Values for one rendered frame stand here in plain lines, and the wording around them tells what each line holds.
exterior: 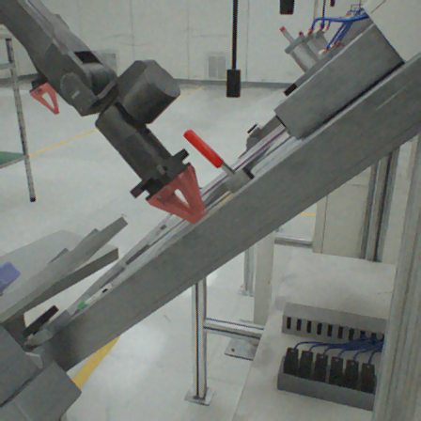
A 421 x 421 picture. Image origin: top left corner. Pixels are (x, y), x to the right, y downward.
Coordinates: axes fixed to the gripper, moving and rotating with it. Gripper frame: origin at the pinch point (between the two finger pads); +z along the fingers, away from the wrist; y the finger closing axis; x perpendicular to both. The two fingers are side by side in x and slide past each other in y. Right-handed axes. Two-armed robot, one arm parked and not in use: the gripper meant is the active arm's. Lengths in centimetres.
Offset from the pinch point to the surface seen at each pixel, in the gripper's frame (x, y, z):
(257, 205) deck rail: -12.5, -10.0, 2.3
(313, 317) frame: 7.2, 22.1, 31.8
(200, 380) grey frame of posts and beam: 74, 60, 49
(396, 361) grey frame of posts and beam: -14.7, -14.0, 24.4
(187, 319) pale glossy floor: 94, 102, 42
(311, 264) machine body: 13, 53, 33
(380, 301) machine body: 1, 40, 44
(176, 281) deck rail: 3.4, -9.9, 4.0
